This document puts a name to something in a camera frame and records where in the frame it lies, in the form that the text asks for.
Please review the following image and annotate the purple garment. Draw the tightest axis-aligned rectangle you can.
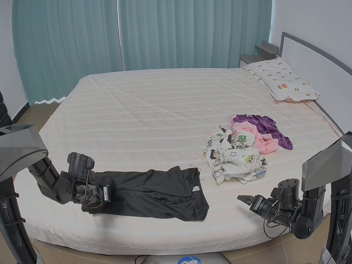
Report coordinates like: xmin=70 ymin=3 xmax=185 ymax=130
xmin=232 ymin=114 xmax=293 ymax=151

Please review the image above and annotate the bed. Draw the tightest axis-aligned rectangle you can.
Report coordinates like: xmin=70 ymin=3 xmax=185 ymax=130
xmin=12 ymin=32 xmax=352 ymax=255

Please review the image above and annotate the grey bedside table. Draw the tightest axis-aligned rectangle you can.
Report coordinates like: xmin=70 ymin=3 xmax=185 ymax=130
xmin=240 ymin=40 xmax=279 ymax=67

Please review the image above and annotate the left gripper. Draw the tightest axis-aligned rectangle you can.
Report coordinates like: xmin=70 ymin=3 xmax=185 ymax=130
xmin=74 ymin=184 xmax=111 ymax=212

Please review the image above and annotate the white printed garment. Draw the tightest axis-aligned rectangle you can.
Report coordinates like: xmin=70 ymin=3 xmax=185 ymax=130
xmin=203 ymin=124 xmax=268 ymax=186

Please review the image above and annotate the white printed pillow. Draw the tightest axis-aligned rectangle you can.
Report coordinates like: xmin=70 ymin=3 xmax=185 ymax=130
xmin=241 ymin=59 xmax=320 ymax=102

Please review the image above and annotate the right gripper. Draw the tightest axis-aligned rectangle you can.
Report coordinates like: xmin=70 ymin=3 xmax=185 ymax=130
xmin=237 ymin=195 xmax=279 ymax=218

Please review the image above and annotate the blue-green curtain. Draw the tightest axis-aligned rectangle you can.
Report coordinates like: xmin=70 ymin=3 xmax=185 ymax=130
xmin=12 ymin=0 xmax=123 ymax=105
xmin=117 ymin=0 xmax=273 ymax=71

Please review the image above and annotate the black chair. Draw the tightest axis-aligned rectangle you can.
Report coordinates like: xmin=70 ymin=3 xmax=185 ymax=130
xmin=0 ymin=91 xmax=13 ymax=124

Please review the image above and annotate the pink garment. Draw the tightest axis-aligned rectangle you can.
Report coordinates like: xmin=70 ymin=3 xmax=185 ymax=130
xmin=208 ymin=120 xmax=279 ymax=155

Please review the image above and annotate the black cable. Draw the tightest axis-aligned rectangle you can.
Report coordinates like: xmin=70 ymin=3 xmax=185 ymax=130
xmin=263 ymin=202 xmax=292 ymax=239

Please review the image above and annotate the black T-shirt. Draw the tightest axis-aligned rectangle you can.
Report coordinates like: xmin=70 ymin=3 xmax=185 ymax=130
xmin=93 ymin=166 xmax=210 ymax=221

